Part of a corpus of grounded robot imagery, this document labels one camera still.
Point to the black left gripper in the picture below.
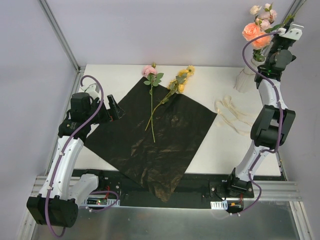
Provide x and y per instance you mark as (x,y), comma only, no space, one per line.
(105,111)

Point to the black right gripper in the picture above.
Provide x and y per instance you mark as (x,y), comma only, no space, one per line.
(280,37)

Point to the peach rose pair stem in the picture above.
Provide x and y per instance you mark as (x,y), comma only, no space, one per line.
(252,31)

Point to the pink rose cluster stem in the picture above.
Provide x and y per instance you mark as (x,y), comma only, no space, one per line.
(268,16)

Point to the pale pink bud stem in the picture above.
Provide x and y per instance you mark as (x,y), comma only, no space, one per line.
(289,16)

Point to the black wrapping paper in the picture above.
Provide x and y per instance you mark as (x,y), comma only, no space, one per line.
(154,149)

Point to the pink rose green stem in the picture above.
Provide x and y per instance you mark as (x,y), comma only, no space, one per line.
(153,79)

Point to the cream rose stem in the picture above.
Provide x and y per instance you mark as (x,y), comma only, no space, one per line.
(255,11)

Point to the cream printed ribbon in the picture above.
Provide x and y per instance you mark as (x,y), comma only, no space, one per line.
(230,115)

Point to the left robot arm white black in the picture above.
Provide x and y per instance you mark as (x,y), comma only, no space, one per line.
(57,203)

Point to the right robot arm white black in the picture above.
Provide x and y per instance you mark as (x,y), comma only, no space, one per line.
(272,126)

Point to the white ribbed ceramic vase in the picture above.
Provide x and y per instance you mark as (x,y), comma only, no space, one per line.
(245,81)

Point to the yellow flower stem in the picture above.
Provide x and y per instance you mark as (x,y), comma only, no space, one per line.
(177,85)

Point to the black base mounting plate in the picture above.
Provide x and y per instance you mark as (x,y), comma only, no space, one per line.
(192,192)

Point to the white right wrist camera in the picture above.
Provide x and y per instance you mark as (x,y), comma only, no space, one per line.
(293,32)

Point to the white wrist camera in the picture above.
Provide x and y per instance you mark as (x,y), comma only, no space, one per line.
(93,90)
(293,32)

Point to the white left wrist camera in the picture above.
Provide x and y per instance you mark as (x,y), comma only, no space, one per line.
(93,90)

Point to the left aluminium frame post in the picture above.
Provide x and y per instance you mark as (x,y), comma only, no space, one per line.
(59,34)

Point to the left white cable duct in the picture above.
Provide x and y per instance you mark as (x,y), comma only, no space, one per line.
(100,202)

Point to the white cable duct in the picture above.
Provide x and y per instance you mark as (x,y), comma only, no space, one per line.
(100,202)
(219,205)

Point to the aluminium front rail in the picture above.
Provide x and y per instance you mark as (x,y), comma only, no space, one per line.
(270,190)

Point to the right white cable duct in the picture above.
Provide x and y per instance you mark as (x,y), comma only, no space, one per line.
(219,205)

